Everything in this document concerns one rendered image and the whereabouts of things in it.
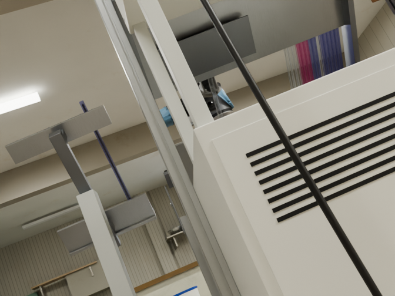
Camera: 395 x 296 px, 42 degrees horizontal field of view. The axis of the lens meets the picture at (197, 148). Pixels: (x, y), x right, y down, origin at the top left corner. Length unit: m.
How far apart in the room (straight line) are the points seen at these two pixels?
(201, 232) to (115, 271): 0.52
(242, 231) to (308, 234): 0.10
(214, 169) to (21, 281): 10.72
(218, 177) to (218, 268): 0.43
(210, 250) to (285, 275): 0.44
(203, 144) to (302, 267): 0.24
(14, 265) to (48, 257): 0.68
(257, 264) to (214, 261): 0.41
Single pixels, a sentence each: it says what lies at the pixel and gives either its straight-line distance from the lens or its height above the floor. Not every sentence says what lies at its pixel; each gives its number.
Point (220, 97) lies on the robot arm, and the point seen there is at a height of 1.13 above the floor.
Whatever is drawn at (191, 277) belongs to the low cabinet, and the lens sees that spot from 8.61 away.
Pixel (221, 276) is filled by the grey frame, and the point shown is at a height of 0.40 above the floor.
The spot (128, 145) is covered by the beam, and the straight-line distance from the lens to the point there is 7.38.
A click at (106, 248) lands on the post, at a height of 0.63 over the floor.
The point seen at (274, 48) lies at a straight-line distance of 1.66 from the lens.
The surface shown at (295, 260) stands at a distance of 0.80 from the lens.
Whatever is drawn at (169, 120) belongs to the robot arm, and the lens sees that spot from 1.94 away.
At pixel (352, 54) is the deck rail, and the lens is 1.77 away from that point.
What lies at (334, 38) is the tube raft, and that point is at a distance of 1.76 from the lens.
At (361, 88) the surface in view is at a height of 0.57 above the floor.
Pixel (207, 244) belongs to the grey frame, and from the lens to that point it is 1.21.
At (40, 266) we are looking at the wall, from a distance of 11.41.
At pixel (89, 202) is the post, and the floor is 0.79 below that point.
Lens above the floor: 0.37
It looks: 15 degrees up
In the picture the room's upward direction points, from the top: 24 degrees counter-clockwise
